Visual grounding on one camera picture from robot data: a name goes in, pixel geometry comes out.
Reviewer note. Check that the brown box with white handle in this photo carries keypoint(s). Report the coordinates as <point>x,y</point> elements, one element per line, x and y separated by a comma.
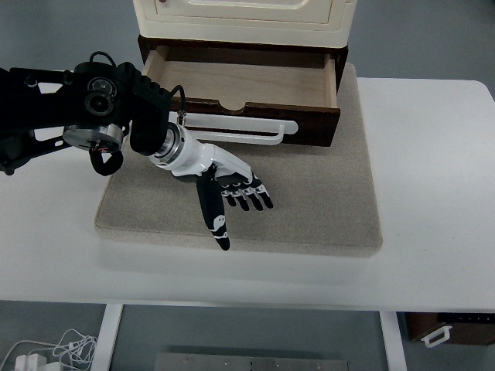
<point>435,328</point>

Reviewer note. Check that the beige foam pad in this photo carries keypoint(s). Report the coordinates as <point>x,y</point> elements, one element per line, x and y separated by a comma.
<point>324,198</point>

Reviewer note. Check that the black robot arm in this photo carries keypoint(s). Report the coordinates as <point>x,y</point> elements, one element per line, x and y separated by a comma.
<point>95,107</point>

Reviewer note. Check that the dark wooden cabinet base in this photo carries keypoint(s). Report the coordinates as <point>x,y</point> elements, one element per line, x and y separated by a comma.
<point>247,53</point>

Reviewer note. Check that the dark wooden drawer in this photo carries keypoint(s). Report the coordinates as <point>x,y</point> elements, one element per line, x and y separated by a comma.
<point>304,95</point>

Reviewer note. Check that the white table leg right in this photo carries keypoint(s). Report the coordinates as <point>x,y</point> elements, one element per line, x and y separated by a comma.
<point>392,341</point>

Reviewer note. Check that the white table leg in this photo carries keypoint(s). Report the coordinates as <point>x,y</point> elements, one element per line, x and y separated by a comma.
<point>392,341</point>
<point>107,337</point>

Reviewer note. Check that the white table leg left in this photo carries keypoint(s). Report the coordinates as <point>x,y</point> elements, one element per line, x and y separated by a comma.
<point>107,337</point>

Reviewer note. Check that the cream upper cabinet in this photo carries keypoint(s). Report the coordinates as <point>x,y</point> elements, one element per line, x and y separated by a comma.
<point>323,24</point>

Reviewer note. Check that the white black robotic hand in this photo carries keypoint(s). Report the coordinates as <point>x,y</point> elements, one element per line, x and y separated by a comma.
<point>190,160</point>

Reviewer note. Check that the white power adapter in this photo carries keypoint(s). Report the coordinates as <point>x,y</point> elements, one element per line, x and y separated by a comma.
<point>33,362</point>

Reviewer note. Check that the white drawer handle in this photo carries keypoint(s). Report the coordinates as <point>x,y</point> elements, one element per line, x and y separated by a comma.
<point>244,130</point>

